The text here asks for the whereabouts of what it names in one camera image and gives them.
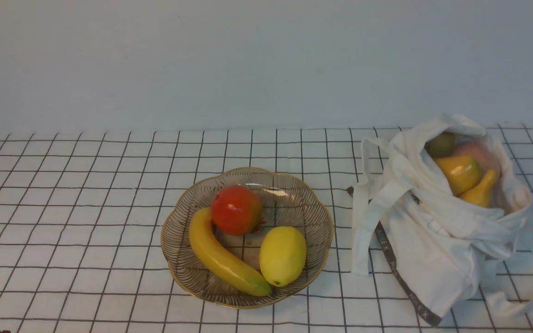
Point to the yellow lemon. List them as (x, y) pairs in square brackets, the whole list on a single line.
[(283, 254)]

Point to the white black-grid tablecloth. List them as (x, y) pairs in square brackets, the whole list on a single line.
[(80, 231)]

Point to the white cloth tote bag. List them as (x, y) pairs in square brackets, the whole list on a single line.
[(440, 248)]

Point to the pink peach in bag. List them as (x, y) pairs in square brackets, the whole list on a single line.
[(485, 159)]

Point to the green fruit in bag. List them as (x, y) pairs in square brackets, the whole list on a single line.
[(442, 145)]

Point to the gold-rimmed glass fruit bowl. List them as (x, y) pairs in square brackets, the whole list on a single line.
[(288, 201)]

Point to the yellow pear in bag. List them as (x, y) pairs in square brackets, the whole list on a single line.
[(462, 172)]

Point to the yellow banana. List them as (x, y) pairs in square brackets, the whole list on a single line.
[(222, 262)]

